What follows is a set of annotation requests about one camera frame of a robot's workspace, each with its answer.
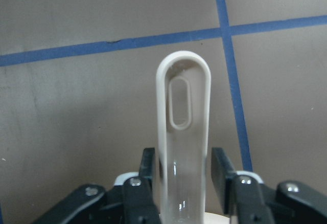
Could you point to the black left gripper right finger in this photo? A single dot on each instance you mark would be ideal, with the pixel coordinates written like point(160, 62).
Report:
point(245, 198)

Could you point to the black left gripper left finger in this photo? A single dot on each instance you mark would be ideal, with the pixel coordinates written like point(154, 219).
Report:
point(130, 200)

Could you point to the beige plastic dustpan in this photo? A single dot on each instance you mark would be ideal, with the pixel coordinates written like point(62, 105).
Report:
point(183, 89)

